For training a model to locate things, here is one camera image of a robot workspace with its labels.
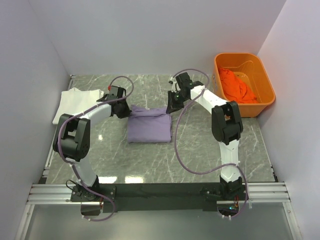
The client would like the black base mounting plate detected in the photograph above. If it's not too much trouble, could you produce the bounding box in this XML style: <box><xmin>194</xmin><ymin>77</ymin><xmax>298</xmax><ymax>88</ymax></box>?
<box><xmin>70</xmin><ymin>182</ymin><xmax>248</xmax><ymax>213</ymax></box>

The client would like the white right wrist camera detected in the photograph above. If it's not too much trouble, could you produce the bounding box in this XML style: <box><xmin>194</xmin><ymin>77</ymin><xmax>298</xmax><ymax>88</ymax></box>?
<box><xmin>168</xmin><ymin>76</ymin><xmax>180</xmax><ymax>93</ymax></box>

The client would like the orange t shirt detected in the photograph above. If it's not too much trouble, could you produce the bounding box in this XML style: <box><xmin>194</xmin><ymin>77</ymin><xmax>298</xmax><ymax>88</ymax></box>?
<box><xmin>218</xmin><ymin>67</ymin><xmax>259</xmax><ymax>104</ymax></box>

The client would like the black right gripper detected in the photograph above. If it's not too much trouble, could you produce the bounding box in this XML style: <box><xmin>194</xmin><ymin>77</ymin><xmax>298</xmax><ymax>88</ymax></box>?
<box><xmin>166</xmin><ymin>90</ymin><xmax>189</xmax><ymax>114</ymax></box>

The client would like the folded white t shirt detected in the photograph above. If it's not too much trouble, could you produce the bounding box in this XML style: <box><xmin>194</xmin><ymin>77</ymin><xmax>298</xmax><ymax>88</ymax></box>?
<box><xmin>52</xmin><ymin>87</ymin><xmax>104</xmax><ymax>125</ymax></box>

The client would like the orange plastic bin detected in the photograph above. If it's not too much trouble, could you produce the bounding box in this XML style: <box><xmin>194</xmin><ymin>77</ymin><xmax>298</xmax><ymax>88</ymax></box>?
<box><xmin>212</xmin><ymin>52</ymin><xmax>276</xmax><ymax>118</ymax></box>

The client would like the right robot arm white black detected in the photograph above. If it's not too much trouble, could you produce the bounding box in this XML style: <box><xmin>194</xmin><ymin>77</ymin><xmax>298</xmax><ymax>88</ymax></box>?
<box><xmin>166</xmin><ymin>70</ymin><xmax>246</xmax><ymax>201</ymax></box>

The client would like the purple t shirt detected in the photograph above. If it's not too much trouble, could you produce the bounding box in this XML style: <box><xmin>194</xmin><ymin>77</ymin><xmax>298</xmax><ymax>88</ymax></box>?
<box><xmin>127</xmin><ymin>105</ymin><xmax>172</xmax><ymax>143</ymax></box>

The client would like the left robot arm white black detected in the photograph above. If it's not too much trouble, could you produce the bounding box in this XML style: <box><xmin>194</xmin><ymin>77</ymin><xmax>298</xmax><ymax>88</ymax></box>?
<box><xmin>52</xmin><ymin>85</ymin><xmax>131</xmax><ymax>201</ymax></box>

